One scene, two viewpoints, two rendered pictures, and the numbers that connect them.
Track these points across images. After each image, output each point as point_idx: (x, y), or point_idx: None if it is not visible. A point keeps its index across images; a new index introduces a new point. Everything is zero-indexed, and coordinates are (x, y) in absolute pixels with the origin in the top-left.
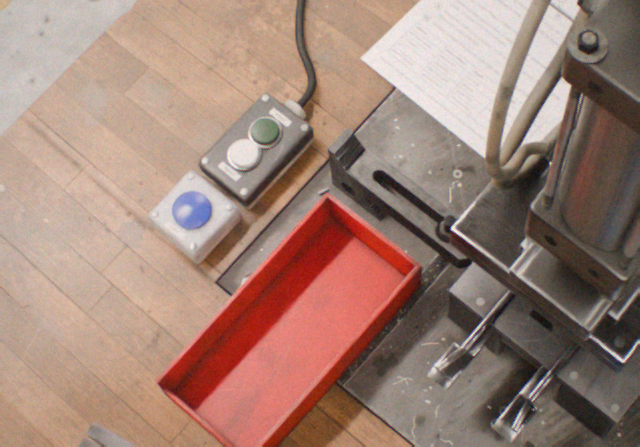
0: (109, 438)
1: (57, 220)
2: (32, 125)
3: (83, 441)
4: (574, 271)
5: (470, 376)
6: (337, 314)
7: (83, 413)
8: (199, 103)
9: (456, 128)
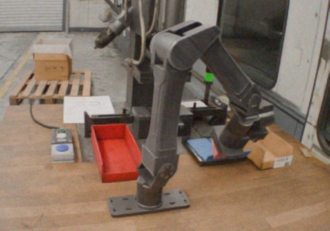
0: (162, 31)
1: (23, 176)
2: None
3: (156, 39)
4: None
5: None
6: (117, 149)
7: (86, 200)
8: (35, 143)
9: None
